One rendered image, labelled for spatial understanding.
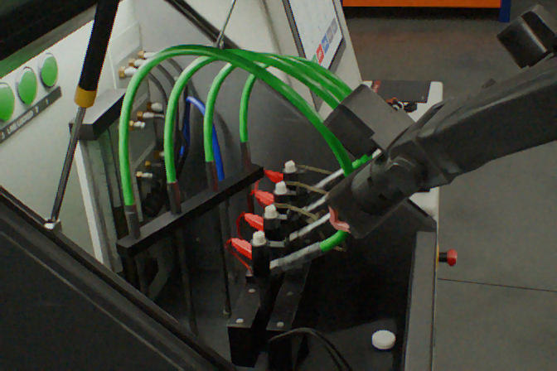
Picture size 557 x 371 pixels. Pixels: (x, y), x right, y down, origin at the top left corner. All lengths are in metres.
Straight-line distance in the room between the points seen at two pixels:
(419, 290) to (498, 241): 1.96
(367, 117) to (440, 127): 0.12
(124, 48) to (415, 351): 0.69
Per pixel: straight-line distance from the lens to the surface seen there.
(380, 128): 0.77
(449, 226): 3.30
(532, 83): 0.59
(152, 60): 1.00
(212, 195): 1.27
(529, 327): 2.77
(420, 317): 1.22
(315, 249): 0.99
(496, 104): 0.62
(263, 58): 1.07
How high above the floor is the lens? 1.69
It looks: 26 degrees down
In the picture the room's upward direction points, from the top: 4 degrees counter-clockwise
